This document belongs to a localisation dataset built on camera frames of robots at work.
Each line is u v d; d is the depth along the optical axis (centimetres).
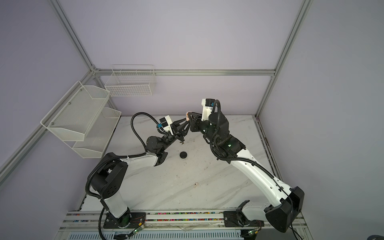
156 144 61
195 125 58
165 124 61
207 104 56
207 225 73
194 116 66
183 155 98
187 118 66
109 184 47
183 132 67
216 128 46
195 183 86
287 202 38
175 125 67
